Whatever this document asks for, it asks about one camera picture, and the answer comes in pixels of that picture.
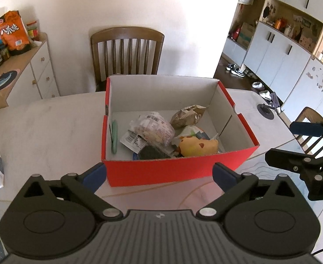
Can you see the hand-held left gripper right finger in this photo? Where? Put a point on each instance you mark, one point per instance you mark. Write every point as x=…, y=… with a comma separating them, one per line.
x=223, y=174

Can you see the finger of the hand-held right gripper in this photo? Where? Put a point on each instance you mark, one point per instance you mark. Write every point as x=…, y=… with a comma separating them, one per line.
x=285, y=159
x=305, y=128

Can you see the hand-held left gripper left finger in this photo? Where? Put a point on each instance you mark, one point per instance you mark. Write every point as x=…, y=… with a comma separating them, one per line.
x=95, y=174

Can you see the yellow plush toy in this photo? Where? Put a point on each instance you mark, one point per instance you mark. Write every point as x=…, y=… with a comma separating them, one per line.
x=198, y=145

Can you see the red cardboard box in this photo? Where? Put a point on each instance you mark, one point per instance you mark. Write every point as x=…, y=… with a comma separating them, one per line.
x=164, y=170

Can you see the dark grey packet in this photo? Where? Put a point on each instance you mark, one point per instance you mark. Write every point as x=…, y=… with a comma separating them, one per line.
x=153, y=152

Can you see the brown silver bag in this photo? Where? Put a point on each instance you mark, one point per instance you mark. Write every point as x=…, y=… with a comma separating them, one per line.
x=187, y=115

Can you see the white barcode plastic wrapper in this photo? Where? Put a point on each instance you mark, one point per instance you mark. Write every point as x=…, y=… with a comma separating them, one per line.
x=150, y=132

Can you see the white marble desktop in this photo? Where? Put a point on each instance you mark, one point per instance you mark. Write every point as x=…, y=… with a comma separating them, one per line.
x=54, y=129

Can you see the brown wooden slatted chair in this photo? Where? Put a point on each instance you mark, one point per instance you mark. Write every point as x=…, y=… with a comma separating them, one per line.
x=308, y=112
x=127, y=34

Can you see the light green pen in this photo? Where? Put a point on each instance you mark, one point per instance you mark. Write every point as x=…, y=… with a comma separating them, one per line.
x=114, y=136

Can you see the white slipper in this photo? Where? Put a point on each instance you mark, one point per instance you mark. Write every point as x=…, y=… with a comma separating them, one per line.
x=257, y=85
x=265, y=95

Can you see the white green snack packet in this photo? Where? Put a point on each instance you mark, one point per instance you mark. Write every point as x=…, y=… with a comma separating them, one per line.
x=191, y=131

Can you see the printed clear table mat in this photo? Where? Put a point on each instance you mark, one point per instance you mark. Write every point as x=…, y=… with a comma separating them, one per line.
x=156, y=195

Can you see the orange bottle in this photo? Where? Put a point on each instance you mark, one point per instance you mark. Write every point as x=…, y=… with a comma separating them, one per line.
x=279, y=23

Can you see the brown cardboard carton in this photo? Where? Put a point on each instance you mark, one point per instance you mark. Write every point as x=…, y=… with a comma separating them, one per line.
x=245, y=35

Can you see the white sideboard with drawers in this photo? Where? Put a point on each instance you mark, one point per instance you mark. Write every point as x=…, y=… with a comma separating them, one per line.
x=44, y=71

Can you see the red bag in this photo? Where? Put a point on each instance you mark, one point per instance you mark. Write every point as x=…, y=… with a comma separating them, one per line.
x=234, y=33

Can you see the round whale print mat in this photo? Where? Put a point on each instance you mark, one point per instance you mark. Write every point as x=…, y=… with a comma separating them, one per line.
x=3, y=79

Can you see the red lid jar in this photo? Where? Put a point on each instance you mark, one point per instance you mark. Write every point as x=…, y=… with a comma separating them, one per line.
x=32, y=30

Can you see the orange snack bag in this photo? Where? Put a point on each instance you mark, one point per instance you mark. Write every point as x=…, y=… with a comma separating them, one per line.
x=13, y=33

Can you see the white door wall cabinet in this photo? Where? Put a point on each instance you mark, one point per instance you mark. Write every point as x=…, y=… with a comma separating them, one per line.
x=274, y=52

